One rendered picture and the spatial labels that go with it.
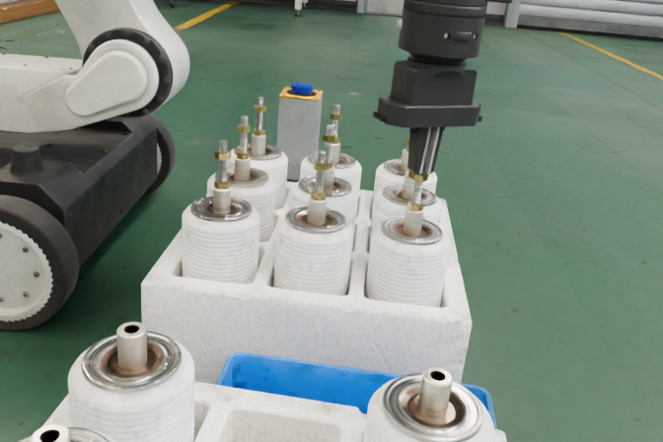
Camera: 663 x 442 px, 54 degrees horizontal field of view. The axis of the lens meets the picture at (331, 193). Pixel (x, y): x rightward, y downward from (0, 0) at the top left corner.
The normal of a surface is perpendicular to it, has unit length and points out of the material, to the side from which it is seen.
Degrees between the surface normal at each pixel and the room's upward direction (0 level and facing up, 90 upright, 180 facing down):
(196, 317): 90
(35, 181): 0
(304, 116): 90
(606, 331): 0
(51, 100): 103
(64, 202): 45
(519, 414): 0
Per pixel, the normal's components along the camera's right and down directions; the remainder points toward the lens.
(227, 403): 0.08, -0.93
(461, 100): 0.37, 0.37
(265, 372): -0.11, 0.33
